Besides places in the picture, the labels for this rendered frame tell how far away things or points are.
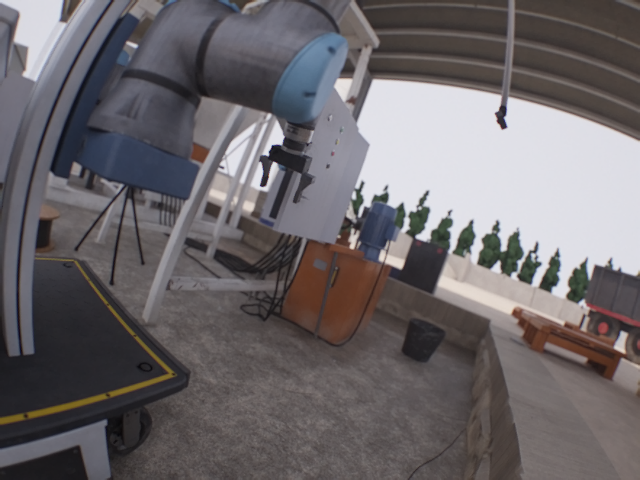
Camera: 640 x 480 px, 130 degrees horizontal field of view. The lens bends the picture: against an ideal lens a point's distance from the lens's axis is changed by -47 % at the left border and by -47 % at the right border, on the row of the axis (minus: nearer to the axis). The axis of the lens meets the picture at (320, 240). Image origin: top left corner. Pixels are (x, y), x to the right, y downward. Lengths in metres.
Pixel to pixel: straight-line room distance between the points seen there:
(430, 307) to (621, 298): 6.44
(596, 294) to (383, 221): 7.51
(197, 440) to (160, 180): 0.76
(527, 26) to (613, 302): 6.72
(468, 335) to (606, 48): 5.10
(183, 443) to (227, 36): 0.96
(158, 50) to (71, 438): 0.62
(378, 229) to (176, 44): 1.82
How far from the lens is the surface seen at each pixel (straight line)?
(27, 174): 0.52
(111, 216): 2.48
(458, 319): 3.44
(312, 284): 1.96
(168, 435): 0.95
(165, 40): 0.47
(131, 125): 0.41
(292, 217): 1.08
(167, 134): 0.42
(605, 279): 8.91
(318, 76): 0.38
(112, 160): 0.38
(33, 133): 0.51
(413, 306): 3.50
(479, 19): 5.71
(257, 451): 0.98
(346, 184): 1.48
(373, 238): 2.04
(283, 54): 0.38
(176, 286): 1.44
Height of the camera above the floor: 0.72
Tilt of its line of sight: 3 degrees down
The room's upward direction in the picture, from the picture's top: 20 degrees clockwise
